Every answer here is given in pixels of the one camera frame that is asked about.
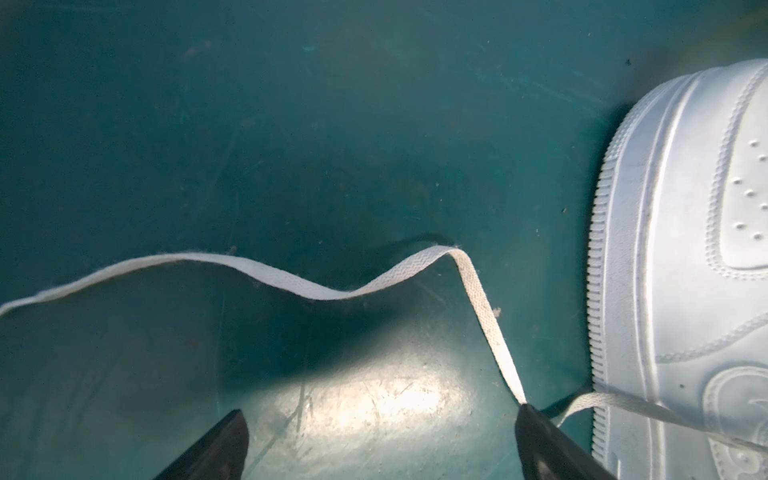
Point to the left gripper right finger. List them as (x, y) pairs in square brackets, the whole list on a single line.
[(547, 453)]

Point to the white shoelace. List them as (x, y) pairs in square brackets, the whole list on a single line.
[(402, 271)]

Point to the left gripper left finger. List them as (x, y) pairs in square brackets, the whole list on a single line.
[(219, 454)]

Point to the white sneaker shoe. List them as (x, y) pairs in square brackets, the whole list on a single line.
[(677, 280)]

